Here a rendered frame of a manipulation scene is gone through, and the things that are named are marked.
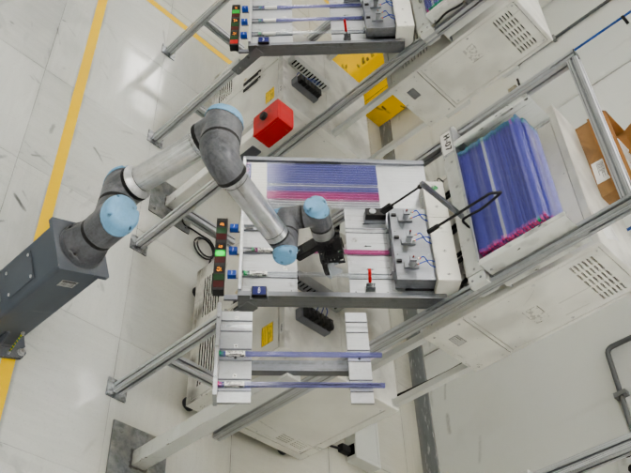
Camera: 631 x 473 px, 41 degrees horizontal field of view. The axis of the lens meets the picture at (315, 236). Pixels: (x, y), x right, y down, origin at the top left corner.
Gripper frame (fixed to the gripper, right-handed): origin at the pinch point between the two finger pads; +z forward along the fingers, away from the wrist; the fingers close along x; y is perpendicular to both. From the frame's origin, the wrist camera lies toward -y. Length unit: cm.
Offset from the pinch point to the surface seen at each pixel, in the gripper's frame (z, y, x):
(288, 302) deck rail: -0.1, -14.2, -9.9
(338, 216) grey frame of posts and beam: 34, 0, 60
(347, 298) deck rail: 2.6, 5.7, -9.9
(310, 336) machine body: 35.9, -13.7, 1.5
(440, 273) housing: 2.7, 38.0, -4.8
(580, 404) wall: 146, 96, 21
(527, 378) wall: 158, 75, 47
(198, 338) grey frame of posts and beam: 7, -48, -14
